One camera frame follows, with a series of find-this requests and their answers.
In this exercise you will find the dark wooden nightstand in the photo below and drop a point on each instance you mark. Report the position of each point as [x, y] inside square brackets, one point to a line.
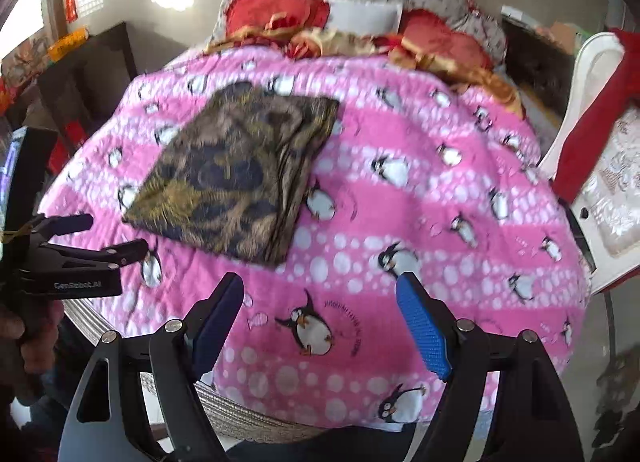
[537, 67]

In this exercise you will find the window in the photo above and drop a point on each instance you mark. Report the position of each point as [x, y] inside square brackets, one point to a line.
[25, 12]

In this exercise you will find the dark wooden cabinet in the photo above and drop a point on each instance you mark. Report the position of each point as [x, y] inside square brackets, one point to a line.
[85, 82]

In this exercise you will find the white chair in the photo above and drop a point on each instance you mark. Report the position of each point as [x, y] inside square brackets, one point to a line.
[595, 57]

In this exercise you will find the red cloth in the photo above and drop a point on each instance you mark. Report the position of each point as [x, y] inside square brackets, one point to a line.
[595, 132]

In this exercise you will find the brown blue floral patterned garment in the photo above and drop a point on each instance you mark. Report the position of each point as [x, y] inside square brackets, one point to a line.
[225, 167]

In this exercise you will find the grey woven mat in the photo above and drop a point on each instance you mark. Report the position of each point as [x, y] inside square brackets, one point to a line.
[240, 417]

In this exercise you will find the pink penguin printed blanket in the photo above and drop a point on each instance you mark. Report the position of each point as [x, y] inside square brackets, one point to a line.
[400, 222]

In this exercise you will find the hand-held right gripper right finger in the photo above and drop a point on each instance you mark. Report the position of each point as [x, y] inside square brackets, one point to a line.
[422, 328]

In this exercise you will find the person's left hand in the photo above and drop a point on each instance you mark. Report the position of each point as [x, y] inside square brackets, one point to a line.
[15, 324]

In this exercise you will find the white lace cushion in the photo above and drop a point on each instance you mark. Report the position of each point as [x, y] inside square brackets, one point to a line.
[617, 192]

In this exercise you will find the red ruffled pillow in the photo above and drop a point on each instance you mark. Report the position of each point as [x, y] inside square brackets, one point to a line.
[270, 7]
[450, 39]

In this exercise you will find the red wall decoration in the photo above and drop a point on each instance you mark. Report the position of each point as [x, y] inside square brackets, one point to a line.
[71, 7]

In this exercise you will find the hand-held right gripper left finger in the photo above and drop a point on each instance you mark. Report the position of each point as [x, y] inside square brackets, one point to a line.
[220, 323]

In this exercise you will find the yellow packet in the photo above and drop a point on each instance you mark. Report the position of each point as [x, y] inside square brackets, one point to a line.
[67, 43]

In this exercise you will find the gold red satin quilt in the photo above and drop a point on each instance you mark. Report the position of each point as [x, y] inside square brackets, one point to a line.
[340, 42]

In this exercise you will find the person's left forearm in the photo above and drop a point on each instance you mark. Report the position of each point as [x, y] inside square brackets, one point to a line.
[30, 374]

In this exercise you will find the white pillow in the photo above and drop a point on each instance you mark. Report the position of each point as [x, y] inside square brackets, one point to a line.
[365, 14]

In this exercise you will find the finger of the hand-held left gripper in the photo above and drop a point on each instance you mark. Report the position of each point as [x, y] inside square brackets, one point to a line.
[110, 252]
[67, 225]

